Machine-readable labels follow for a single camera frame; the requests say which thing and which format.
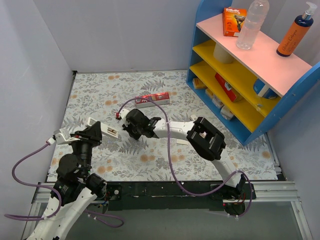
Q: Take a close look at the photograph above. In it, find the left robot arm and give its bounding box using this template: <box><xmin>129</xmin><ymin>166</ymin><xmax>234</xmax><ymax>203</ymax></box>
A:
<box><xmin>28</xmin><ymin>121</ymin><xmax>107</xmax><ymax>240</ymax></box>

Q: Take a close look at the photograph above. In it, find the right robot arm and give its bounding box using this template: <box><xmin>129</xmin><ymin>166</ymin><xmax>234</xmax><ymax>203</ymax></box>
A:
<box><xmin>117</xmin><ymin>109</ymin><xmax>245</xmax><ymax>199</ymax></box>

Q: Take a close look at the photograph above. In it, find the red toothpaste box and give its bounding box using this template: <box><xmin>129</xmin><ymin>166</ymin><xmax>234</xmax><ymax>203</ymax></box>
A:
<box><xmin>134</xmin><ymin>92</ymin><xmax>171</xmax><ymax>109</ymax></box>

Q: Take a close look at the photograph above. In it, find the floral table mat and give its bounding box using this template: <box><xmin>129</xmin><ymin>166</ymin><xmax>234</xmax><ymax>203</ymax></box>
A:
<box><xmin>62</xmin><ymin>70</ymin><xmax>277</xmax><ymax>181</ymax></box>

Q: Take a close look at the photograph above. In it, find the yellow soap pack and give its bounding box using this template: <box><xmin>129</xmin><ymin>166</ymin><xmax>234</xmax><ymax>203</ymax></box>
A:
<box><xmin>192</xmin><ymin>77</ymin><xmax>207</xmax><ymax>89</ymax></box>

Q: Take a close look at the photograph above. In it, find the red box on shelf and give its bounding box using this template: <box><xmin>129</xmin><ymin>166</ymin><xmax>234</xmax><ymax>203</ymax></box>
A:
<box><xmin>215</xmin><ymin>73</ymin><xmax>241</xmax><ymax>102</ymax></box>

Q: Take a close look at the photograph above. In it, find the beige paper roll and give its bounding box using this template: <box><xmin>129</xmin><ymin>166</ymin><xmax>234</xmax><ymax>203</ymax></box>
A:
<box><xmin>213</xmin><ymin>43</ymin><xmax>234</xmax><ymax>64</ymax></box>

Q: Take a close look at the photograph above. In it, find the blue yellow pink shelf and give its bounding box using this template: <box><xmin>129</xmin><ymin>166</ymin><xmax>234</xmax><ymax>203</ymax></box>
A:
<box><xmin>186</xmin><ymin>0</ymin><xmax>320</xmax><ymax>145</ymax></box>

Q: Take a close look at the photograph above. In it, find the blue white container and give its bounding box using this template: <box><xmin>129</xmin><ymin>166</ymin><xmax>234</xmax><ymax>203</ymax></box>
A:
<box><xmin>253</xmin><ymin>78</ymin><xmax>278</xmax><ymax>100</ymax></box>

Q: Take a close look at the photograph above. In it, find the orange razor box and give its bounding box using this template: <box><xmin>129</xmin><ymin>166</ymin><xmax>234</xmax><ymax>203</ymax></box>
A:
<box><xmin>222</xmin><ymin>7</ymin><xmax>247</xmax><ymax>37</ymax></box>

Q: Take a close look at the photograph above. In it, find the clear plastic bottle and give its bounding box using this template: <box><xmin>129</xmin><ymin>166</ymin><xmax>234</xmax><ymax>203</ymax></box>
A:
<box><xmin>236</xmin><ymin>0</ymin><xmax>270</xmax><ymax>50</ymax></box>

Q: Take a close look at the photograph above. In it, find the orange pump lotion bottle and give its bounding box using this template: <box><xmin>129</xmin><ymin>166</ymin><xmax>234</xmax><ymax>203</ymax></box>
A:
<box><xmin>276</xmin><ymin>1</ymin><xmax>318</xmax><ymax>57</ymax></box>

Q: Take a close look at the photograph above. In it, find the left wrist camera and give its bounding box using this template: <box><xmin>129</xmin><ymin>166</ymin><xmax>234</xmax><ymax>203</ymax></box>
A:
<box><xmin>46</xmin><ymin>128</ymin><xmax>72</xmax><ymax>145</ymax></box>

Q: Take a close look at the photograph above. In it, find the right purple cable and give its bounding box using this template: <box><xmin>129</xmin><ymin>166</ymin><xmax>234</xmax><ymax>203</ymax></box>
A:
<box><xmin>117</xmin><ymin>97</ymin><xmax>253</xmax><ymax>218</ymax></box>

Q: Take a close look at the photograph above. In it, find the purple cable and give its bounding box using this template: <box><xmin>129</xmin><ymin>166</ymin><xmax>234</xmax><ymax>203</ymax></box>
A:
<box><xmin>117</xmin><ymin>97</ymin><xmax>253</xmax><ymax>218</ymax></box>
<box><xmin>3</xmin><ymin>142</ymin><xmax>125</xmax><ymax>228</ymax></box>

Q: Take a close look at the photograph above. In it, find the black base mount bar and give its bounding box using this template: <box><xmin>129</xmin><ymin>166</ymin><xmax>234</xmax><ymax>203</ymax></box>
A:
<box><xmin>99</xmin><ymin>181</ymin><xmax>257</xmax><ymax>215</ymax></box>

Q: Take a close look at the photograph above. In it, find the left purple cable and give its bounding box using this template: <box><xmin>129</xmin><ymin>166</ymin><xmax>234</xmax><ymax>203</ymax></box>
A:
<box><xmin>3</xmin><ymin>142</ymin><xmax>125</xmax><ymax>228</ymax></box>

